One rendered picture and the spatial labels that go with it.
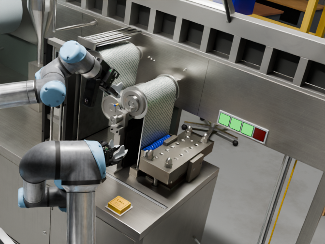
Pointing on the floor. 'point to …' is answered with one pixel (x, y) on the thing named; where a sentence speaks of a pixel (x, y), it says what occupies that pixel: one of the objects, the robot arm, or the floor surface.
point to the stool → (211, 129)
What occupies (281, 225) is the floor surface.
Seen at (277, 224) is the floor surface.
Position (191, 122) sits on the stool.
